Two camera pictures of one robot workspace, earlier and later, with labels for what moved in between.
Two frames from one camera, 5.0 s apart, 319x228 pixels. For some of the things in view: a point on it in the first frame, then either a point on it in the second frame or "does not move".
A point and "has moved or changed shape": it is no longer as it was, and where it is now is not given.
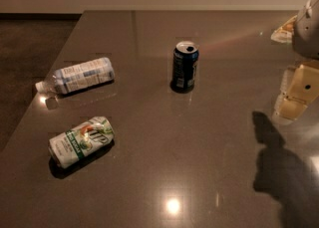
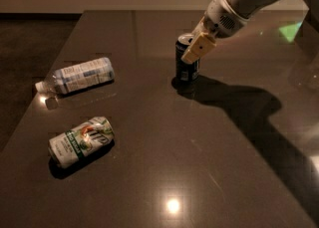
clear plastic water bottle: (79, 76) does not move
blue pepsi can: (184, 63) has moved or changed shape
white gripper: (307, 33) -> (221, 16)
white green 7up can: (69, 145) does not move
